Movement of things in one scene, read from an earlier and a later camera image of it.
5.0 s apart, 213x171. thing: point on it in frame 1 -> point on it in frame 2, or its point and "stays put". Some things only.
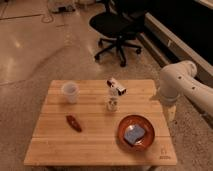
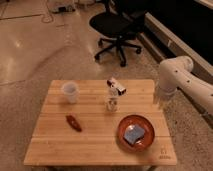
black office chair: (119, 27) stays put
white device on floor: (62, 6) stays put
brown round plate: (142, 143) stays put
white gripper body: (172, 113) -> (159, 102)
